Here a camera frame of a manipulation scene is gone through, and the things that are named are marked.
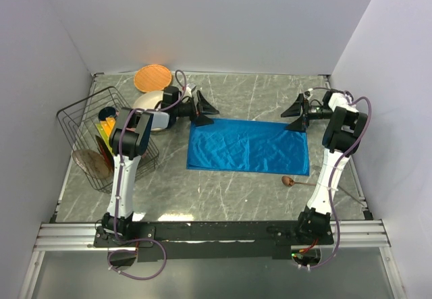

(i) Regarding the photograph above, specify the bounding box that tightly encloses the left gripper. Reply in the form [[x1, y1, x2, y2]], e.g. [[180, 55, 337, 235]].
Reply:
[[174, 91, 220, 127]]

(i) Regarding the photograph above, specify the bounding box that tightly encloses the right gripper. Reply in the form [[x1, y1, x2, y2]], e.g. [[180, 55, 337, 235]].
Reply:
[[281, 94, 333, 133]]

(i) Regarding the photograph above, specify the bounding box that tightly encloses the blue cloth napkin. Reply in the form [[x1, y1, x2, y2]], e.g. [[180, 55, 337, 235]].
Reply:
[[186, 119, 310, 175]]

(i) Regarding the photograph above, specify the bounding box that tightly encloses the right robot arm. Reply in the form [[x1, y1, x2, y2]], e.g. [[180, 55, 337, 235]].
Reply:
[[281, 88, 371, 244]]

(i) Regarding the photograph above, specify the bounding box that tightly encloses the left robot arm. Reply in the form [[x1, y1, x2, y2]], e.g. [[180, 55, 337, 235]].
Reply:
[[101, 86, 219, 246]]

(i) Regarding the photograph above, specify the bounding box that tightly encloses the cream divided plate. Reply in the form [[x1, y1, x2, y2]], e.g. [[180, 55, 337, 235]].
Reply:
[[133, 90, 180, 132]]

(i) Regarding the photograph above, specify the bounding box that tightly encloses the orange woven round mat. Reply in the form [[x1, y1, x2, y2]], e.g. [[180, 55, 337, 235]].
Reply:
[[134, 64, 172, 93]]

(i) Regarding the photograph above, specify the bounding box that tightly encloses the wooden spoon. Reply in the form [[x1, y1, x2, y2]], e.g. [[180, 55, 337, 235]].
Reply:
[[281, 175, 316, 187]]

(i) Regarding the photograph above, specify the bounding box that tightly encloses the metal fork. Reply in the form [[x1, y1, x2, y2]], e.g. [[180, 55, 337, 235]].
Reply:
[[338, 186, 366, 207]]

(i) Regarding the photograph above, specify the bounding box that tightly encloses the yellow plate in rack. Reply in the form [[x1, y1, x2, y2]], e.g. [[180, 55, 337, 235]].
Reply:
[[100, 117, 115, 136]]

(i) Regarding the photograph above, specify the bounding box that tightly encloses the dark blue bowl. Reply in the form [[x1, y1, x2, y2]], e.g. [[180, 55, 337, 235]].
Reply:
[[98, 107, 117, 121]]

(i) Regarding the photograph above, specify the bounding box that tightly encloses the green plate in rack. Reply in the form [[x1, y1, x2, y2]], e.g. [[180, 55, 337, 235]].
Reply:
[[95, 123, 109, 146]]

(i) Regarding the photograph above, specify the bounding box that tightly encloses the brown wooden plate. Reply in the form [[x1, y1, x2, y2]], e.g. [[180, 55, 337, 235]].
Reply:
[[72, 149, 111, 180]]

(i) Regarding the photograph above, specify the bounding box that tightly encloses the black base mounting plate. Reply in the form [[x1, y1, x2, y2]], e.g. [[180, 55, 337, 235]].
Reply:
[[93, 220, 334, 263]]

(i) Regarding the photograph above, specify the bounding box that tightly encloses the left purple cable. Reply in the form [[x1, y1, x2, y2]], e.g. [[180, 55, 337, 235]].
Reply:
[[107, 70, 187, 282]]

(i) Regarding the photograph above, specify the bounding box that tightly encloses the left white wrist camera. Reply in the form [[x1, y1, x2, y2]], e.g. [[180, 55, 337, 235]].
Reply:
[[186, 84, 196, 94]]

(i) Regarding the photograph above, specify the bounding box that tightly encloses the black wire dish rack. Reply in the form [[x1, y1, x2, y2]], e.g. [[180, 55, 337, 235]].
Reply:
[[56, 86, 160, 194]]

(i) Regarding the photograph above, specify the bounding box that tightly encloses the aluminium rail frame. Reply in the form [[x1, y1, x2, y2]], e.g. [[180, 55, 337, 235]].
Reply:
[[18, 220, 407, 298]]

